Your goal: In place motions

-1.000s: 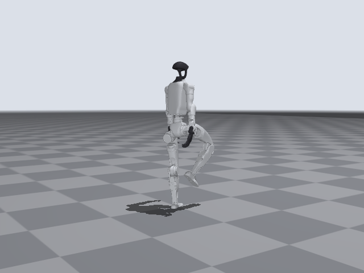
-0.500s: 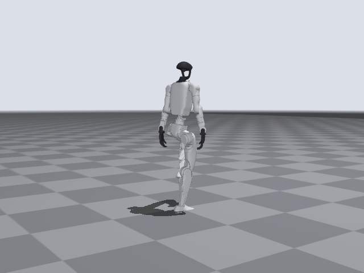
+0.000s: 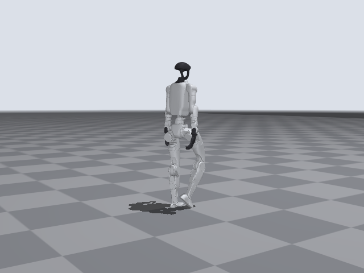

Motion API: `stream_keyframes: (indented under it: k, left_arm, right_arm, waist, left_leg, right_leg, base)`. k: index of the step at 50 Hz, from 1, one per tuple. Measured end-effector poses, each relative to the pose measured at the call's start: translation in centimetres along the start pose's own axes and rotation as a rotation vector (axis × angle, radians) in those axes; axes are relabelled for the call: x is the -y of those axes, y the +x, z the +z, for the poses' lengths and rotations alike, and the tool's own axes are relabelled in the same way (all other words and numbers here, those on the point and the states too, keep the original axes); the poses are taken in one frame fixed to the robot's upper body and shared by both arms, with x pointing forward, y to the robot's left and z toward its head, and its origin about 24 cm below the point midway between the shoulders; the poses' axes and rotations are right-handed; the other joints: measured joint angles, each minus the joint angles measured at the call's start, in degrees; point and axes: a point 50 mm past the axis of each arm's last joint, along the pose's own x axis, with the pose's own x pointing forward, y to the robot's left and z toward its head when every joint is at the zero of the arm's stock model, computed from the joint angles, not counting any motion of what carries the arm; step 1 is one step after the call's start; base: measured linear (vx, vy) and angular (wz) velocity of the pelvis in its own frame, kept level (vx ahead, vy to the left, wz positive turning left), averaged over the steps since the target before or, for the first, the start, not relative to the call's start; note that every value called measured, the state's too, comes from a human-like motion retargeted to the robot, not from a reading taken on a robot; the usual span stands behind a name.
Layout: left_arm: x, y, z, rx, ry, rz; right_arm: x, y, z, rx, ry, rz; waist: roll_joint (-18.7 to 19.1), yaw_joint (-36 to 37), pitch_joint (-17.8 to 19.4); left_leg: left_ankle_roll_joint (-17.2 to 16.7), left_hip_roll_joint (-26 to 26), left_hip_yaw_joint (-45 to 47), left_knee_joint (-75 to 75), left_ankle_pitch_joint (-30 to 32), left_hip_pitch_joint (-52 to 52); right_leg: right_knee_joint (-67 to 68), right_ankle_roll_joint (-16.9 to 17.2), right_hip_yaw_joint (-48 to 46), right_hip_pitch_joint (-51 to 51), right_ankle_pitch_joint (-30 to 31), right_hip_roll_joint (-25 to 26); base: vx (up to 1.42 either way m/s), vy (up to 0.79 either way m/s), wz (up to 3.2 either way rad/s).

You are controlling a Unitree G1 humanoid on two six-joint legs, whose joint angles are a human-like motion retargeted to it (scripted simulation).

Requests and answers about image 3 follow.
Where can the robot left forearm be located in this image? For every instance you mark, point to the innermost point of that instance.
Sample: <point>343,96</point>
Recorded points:
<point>168,117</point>

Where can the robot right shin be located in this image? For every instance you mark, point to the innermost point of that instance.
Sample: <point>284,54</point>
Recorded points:
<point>195,178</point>

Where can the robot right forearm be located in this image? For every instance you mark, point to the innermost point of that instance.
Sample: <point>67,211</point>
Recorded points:
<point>194,122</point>

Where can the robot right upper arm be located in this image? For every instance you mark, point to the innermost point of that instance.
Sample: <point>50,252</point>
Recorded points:
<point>191,89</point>

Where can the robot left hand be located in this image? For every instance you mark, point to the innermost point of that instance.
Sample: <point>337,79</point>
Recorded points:
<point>165,131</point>

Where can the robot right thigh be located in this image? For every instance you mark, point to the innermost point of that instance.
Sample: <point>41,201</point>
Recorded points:
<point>198,147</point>

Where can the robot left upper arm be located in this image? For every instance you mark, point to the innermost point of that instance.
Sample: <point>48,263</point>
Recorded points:
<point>167,99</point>

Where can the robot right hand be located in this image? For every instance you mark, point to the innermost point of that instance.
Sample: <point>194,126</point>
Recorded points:
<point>192,139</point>

